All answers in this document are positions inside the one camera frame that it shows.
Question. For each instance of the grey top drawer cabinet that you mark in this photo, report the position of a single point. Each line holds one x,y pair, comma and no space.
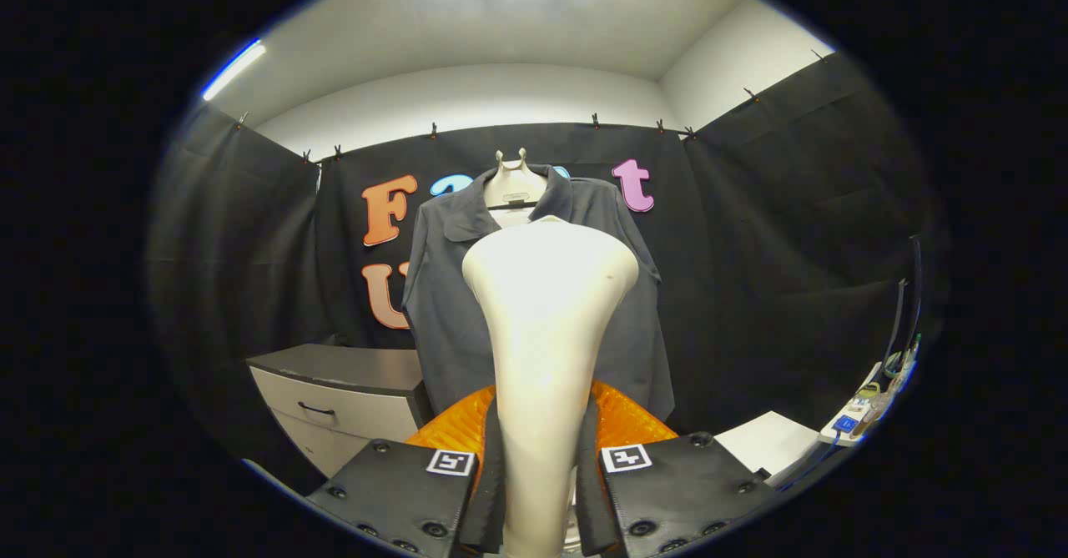
350,391

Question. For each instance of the white box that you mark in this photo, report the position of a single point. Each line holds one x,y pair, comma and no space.
763,445

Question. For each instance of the black backdrop cloth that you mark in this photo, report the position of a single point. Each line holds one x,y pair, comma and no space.
751,249

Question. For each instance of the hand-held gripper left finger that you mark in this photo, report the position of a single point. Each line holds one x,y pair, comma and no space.
392,491

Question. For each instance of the white power strip with plugs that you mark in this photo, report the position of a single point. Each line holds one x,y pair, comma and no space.
844,424

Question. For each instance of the white garment steamer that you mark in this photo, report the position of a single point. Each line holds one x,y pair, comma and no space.
551,324

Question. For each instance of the grey button-up shirt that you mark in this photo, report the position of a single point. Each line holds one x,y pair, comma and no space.
442,308

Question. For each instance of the white mannequin torso stand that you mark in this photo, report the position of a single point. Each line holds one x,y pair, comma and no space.
513,187

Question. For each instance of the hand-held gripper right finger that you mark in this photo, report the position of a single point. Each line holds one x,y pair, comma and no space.
684,483

